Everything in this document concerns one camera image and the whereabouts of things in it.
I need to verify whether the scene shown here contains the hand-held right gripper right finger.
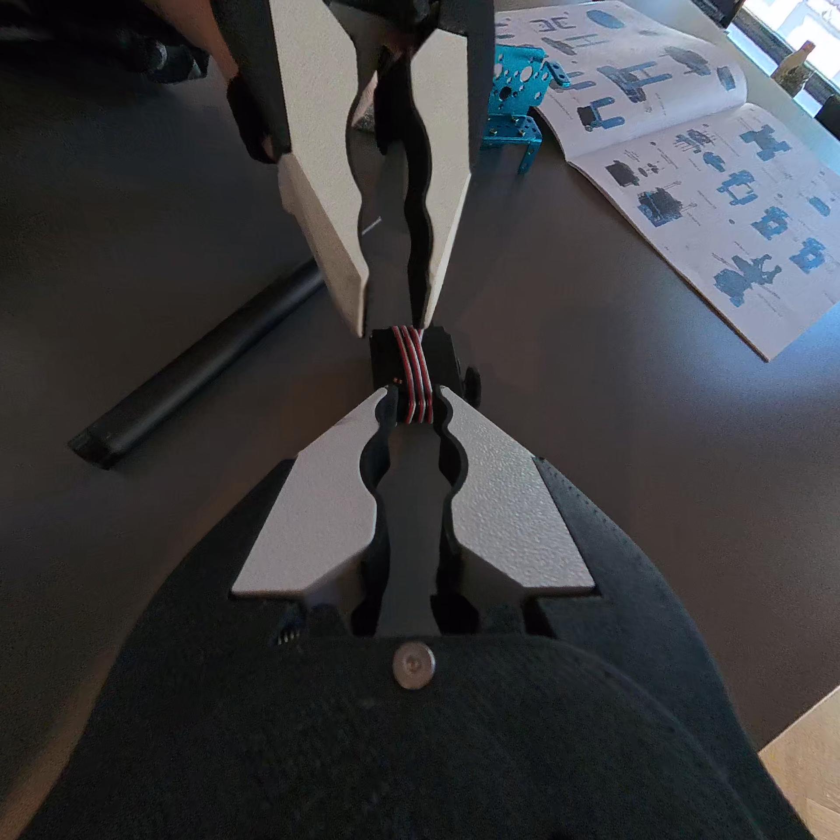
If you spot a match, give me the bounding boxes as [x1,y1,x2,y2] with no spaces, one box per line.
[428,386,597,636]

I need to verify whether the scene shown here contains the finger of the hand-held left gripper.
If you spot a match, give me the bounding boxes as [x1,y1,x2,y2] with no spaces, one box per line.
[270,0,382,340]
[376,25,475,329]

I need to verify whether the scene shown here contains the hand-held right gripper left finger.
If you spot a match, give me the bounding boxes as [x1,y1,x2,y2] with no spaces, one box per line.
[230,387,400,636]

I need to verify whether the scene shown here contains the blue metal bracket assembly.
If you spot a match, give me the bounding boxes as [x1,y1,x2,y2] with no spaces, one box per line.
[478,43,567,176]

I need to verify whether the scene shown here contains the black servo with striped cable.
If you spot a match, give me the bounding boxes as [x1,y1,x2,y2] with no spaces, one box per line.
[369,324,483,429]

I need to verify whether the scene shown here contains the dark desk with wooden edge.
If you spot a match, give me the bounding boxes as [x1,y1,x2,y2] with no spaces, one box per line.
[0,0,840,752]

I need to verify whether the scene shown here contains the black screwdriver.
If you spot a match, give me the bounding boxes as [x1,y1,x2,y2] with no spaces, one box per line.
[67,215,384,471]

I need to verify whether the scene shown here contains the open instruction booklet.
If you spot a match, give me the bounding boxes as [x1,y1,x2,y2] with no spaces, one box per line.
[494,0,840,363]

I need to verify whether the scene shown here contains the white bottle with red cap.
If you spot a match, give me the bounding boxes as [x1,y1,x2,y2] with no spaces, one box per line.
[770,38,819,97]

